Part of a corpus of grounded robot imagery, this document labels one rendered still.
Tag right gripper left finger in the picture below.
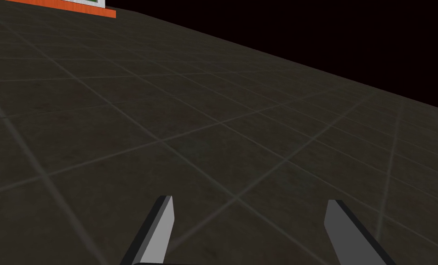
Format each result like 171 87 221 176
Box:
120 195 175 265

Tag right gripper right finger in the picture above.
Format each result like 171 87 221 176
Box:
323 199 398 265

